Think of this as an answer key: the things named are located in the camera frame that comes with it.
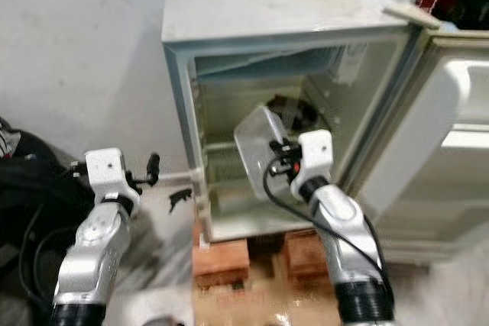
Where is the clear plastic container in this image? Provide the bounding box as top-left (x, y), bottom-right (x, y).
top-left (233, 105), bottom-right (291, 197)

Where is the small grey fridge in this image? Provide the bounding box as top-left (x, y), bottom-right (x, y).
top-left (162, 0), bottom-right (429, 243)

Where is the small black clip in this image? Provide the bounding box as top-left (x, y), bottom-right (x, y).
top-left (168, 187), bottom-right (192, 211)

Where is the dark round object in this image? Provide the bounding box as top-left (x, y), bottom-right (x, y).
top-left (267, 94), bottom-right (316, 132)

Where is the orange brick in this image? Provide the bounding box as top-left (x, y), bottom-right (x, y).
top-left (283, 231), bottom-right (333, 281)
top-left (193, 238), bottom-right (249, 289)

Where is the black office chair with clothes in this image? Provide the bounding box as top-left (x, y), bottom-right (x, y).
top-left (0, 139), bottom-right (81, 326)

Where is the black white striped cloth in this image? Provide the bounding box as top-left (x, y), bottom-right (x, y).
top-left (0, 118), bottom-right (22, 159)

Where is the brown cardboard sheet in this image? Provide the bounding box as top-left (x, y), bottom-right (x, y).
top-left (193, 280), bottom-right (341, 326)

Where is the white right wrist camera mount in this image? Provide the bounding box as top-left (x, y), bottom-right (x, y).
top-left (292, 130), bottom-right (333, 186)

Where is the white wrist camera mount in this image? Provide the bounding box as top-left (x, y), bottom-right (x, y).
top-left (86, 148), bottom-right (127, 197)
top-left (292, 130), bottom-right (333, 186)

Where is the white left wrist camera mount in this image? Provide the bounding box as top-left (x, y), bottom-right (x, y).
top-left (86, 148), bottom-right (127, 197)

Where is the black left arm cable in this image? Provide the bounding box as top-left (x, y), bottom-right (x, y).
top-left (19, 160), bottom-right (92, 311)

